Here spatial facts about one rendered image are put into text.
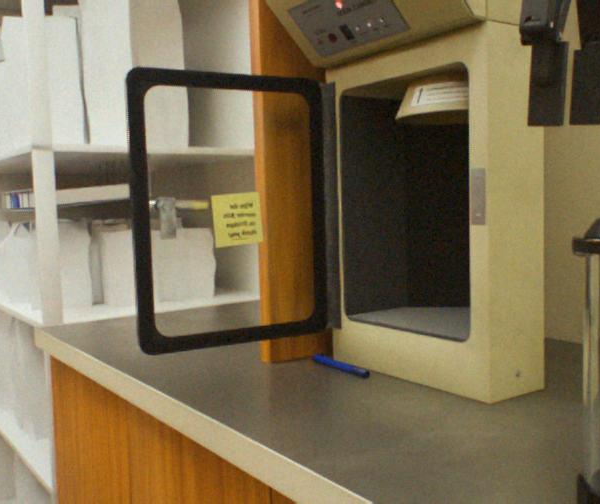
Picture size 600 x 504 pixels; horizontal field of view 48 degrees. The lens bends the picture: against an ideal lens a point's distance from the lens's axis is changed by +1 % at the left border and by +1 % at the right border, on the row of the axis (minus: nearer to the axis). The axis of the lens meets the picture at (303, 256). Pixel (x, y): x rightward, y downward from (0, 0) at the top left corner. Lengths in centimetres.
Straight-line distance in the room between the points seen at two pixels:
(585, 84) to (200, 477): 68
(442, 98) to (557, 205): 44
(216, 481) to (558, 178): 80
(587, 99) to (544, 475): 35
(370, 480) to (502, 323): 32
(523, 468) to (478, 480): 6
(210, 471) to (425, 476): 36
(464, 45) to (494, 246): 25
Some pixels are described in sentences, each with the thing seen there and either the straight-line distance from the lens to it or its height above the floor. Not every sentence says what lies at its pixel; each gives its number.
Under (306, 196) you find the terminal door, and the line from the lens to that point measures 106.
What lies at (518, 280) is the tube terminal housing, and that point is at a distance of 92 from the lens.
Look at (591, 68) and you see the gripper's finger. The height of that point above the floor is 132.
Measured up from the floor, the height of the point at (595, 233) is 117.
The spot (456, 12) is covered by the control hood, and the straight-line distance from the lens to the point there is 88.
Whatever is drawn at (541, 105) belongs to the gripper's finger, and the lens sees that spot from 64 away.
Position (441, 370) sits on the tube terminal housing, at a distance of 95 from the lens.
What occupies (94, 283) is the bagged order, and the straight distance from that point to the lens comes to 208.
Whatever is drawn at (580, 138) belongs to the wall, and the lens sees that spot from 131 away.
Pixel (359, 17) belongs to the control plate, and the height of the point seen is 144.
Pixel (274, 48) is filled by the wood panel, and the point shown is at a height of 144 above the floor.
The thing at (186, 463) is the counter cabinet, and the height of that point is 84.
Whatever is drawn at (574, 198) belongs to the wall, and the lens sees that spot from 131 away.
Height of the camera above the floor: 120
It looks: 5 degrees down
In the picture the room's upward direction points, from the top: 2 degrees counter-clockwise
